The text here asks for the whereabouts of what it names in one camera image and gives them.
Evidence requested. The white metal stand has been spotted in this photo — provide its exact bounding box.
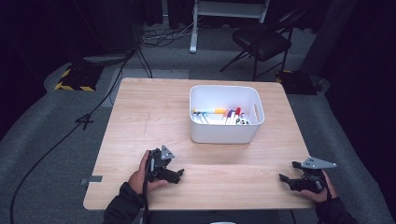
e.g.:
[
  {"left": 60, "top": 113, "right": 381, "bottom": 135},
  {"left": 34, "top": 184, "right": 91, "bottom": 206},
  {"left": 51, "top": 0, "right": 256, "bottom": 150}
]
[{"left": 189, "top": 0, "right": 271, "bottom": 54}]

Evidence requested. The dark equipment base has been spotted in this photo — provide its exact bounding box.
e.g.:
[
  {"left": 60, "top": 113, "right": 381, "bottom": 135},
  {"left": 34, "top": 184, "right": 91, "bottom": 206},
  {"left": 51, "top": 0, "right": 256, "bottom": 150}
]
[{"left": 275, "top": 69, "right": 323, "bottom": 96}]

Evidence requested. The long black floor cable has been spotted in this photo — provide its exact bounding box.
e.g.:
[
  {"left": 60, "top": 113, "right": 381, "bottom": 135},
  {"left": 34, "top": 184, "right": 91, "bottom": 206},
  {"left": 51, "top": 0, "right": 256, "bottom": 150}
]
[{"left": 8, "top": 48, "right": 138, "bottom": 224}]

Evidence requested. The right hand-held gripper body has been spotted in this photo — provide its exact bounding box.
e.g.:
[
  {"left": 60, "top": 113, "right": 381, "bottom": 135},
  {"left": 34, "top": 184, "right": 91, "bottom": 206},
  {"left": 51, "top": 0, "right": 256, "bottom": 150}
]
[{"left": 289, "top": 157, "right": 338, "bottom": 193}]

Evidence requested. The person's left hand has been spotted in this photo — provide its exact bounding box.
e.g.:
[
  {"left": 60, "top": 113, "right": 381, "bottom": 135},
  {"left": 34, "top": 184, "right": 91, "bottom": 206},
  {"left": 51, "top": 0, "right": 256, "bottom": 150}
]
[{"left": 128, "top": 150, "right": 169, "bottom": 195}]

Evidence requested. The left hand-held gripper cable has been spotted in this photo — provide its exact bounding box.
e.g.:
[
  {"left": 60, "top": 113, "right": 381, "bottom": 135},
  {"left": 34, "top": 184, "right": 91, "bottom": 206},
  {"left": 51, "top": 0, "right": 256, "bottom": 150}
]
[{"left": 141, "top": 155, "right": 151, "bottom": 224}]

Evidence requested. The bundle of floor cables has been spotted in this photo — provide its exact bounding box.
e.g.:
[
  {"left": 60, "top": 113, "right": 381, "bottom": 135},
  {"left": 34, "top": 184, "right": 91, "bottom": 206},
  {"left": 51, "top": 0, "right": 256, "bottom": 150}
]
[{"left": 136, "top": 18, "right": 200, "bottom": 49}]

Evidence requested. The black folding chair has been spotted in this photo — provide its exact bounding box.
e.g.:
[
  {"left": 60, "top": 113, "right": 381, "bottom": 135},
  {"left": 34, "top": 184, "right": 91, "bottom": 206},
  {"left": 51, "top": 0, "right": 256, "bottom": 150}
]
[{"left": 219, "top": 7, "right": 307, "bottom": 82}]

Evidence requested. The white plastic bin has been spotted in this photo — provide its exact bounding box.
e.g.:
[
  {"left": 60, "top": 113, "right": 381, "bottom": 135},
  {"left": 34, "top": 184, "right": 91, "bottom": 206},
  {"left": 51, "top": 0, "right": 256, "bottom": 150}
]
[{"left": 189, "top": 84, "right": 265, "bottom": 145}]

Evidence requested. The yellow cap marker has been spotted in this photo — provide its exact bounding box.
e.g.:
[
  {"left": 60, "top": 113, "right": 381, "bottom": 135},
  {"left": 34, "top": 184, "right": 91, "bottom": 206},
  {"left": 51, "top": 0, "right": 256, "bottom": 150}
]
[{"left": 192, "top": 107, "right": 228, "bottom": 115}]

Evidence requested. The grey stand base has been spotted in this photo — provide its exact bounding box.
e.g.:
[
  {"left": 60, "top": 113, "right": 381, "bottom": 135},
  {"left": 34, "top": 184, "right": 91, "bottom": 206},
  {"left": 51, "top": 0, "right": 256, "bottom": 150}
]
[{"left": 82, "top": 53, "right": 130, "bottom": 66}]

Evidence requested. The grey tape piece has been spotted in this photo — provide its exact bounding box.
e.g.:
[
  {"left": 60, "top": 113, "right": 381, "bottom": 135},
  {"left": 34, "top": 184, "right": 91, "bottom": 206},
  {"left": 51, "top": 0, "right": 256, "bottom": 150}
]
[{"left": 79, "top": 175, "right": 104, "bottom": 187}]

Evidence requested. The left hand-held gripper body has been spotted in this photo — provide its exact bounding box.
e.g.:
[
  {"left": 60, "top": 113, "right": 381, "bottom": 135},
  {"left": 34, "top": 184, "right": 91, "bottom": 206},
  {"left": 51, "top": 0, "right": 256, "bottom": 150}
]
[{"left": 146, "top": 145, "right": 176, "bottom": 183}]

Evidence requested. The black yellow striped base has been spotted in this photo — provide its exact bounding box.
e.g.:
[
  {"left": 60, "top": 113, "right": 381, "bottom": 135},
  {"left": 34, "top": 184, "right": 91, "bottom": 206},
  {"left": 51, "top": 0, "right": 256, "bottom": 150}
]
[{"left": 54, "top": 63, "right": 104, "bottom": 92}]

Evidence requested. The person's right hand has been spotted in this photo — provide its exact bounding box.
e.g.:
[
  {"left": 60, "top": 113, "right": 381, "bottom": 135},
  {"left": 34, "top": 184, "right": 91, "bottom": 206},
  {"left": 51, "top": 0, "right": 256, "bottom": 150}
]
[{"left": 300, "top": 171, "right": 339, "bottom": 203}]

